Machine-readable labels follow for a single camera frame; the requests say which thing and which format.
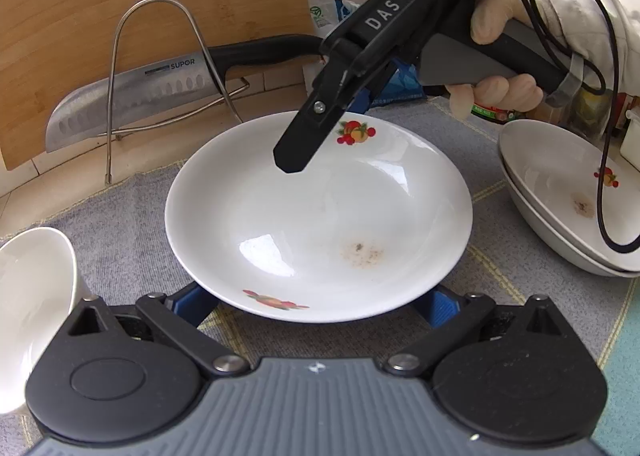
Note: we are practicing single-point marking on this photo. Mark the grey and teal checked towel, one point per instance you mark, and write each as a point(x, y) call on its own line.
point(125, 216)

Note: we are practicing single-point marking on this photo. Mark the person's right forearm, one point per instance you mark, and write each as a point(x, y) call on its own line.
point(590, 11)

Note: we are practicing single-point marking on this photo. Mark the white fruit-print plate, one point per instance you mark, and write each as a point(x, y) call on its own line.
point(550, 248)

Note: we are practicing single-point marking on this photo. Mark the green-lidded sauce jar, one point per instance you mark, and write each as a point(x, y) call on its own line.
point(495, 114)

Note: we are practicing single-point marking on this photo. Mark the white plate with small stain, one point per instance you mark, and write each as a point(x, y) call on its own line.
point(300, 216)

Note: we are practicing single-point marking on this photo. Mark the santoku kitchen knife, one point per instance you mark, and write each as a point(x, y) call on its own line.
point(150, 96)

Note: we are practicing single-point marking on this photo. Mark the white bowl with faded flowers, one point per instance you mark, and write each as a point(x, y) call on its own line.
point(30, 296)

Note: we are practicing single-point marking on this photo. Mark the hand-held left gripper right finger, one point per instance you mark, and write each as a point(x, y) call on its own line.
point(442, 308)

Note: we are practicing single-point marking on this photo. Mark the person's right hand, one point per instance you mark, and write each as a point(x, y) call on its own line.
point(492, 11)

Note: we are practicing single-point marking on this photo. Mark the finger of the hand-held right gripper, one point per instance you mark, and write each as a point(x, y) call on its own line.
point(392, 79)
point(310, 131)

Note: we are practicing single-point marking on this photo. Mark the white and blue salt bag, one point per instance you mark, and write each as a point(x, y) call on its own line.
point(330, 11)

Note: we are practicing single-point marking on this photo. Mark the bamboo cutting board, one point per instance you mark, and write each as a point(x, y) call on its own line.
point(75, 11)

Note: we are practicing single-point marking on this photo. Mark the white plate with centre stain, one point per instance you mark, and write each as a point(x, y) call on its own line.
point(550, 176)

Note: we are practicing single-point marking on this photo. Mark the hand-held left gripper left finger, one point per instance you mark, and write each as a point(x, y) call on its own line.
point(192, 306)

